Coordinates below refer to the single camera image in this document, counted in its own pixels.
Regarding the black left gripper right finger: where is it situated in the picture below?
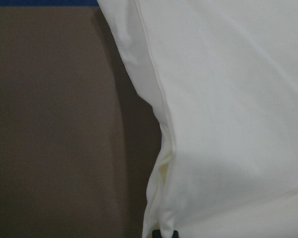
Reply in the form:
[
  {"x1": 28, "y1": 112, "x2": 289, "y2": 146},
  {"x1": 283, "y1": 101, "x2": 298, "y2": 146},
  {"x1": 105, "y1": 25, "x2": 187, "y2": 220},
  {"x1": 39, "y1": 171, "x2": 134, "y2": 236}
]
[{"x1": 172, "y1": 232, "x2": 179, "y2": 238}]

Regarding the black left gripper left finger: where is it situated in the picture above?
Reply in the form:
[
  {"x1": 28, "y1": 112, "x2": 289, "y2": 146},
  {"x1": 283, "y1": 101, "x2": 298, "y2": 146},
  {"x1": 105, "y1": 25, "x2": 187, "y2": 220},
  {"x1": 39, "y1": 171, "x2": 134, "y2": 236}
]
[{"x1": 152, "y1": 231, "x2": 162, "y2": 238}]

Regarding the cream long-sleeve cat shirt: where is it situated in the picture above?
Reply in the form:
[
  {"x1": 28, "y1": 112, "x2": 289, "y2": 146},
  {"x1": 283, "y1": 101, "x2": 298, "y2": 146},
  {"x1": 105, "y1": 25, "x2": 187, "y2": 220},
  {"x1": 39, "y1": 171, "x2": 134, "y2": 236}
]
[{"x1": 99, "y1": 0, "x2": 298, "y2": 238}]

